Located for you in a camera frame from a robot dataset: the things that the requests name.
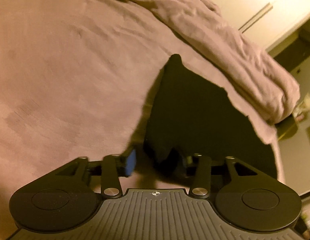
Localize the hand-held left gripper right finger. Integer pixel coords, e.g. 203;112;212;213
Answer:
178;152;281;199

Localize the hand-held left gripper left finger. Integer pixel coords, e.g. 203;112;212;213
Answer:
32;148;138;198

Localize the black long-sleeve sweater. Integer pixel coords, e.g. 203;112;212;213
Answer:
143;53;286;183

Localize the crumpled purple duvet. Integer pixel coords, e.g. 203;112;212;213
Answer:
127;0;302;146

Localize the white wardrobe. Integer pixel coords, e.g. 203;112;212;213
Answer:
187;0;310;52

